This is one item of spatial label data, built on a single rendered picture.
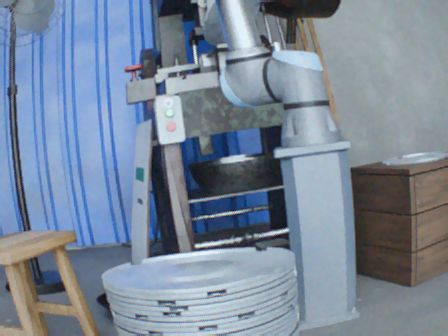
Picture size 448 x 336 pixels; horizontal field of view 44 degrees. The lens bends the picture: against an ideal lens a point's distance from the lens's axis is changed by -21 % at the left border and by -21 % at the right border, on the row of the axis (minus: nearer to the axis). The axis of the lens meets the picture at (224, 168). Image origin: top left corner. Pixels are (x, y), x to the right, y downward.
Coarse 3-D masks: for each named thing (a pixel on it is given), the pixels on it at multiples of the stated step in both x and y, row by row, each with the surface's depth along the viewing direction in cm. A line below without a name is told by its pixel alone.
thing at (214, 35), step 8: (248, 0) 209; (256, 0) 212; (208, 8) 195; (216, 8) 197; (256, 8) 215; (208, 16) 196; (216, 16) 200; (216, 24) 203; (208, 32) 202; (216, 32) 205; (208, 40) 204; (216, 40) 208; (224, 40) 212
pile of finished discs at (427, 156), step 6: (408, 156) 199; (414, 156) 189; (420, 156) 185; (426, 156) 181; (432, 156) 180; (438, 156) 180; (444, 156) 171; (384, 162) 192; (390, 162) 189; (396, 162) 185; (402, 162) 174; (408, 162) 173; (414, 162) 172; (420, 162) 171
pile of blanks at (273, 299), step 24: (240, 288) 83; (264, 288) 85; (288, 288) 89; (120, 312) 88; (144, 312) 83; (168, 312) 84; (192, 312) 82; (216, 312) 82; (240, 312) 83; (264, 312) 87; (288, 312) 89
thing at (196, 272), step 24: (168, 264) 104; (192, 264) 99; (216, 264) 97; (240, 264) 97; (264, 264) 94; (288, 264) 89; (120, 288) 87; (144, 288) 86; (168, 288) 85; (192, 288) 81; (216, 288) 82
